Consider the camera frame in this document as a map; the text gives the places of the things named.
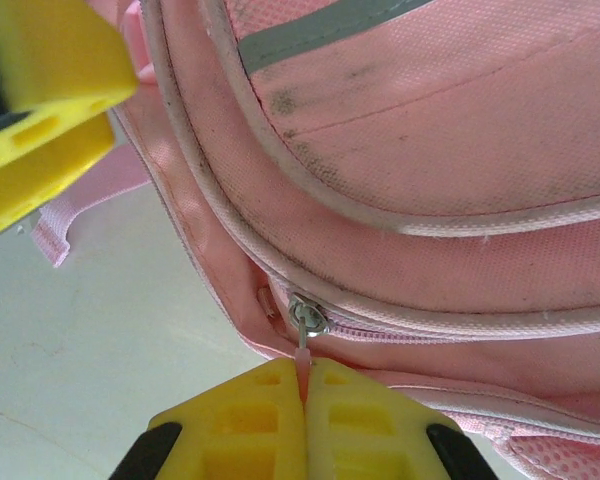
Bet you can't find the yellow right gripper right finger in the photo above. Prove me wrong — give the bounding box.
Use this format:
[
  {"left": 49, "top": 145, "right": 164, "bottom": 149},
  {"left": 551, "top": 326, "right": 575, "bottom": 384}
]
[{"left": 307, "top": 358, "right": 491, "bottom": 480}]

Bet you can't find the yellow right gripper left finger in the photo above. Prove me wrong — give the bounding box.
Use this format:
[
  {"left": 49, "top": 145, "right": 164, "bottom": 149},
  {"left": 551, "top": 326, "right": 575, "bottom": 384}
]
[{"left": 112, "top": 358, "right": 309, "bottom": 480}]

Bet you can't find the pink backpack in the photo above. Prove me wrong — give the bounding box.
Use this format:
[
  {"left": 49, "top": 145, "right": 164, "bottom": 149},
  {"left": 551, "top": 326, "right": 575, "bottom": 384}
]
[{"left": 29, "top": 0, "right": 600, "bottom": 480}]

